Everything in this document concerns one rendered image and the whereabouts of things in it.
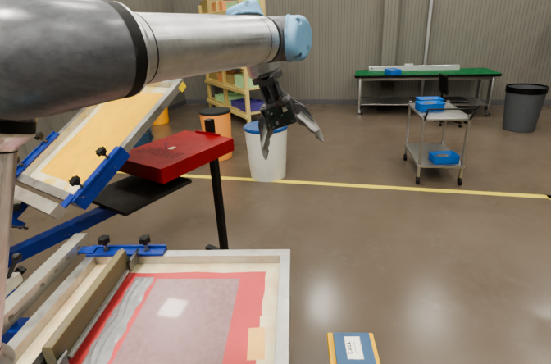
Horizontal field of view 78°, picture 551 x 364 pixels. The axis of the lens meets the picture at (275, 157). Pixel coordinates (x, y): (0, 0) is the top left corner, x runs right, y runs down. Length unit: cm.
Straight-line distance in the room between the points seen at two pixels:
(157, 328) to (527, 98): 632
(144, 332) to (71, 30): 98
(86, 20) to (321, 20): 812
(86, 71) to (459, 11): 838
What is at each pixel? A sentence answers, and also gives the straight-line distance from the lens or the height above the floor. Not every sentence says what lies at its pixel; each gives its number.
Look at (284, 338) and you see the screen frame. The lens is 105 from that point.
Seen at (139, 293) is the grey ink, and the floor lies 96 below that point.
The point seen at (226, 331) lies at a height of 96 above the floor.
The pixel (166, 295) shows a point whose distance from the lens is 129.
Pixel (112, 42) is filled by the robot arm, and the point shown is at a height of 177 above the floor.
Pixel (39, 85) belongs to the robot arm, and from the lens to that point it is 35.
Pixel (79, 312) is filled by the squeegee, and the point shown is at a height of 105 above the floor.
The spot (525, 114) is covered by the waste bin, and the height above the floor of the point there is 31.
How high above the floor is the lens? 178
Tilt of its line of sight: 21 degrees down
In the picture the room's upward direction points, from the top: 3 degrees counter-clockwise
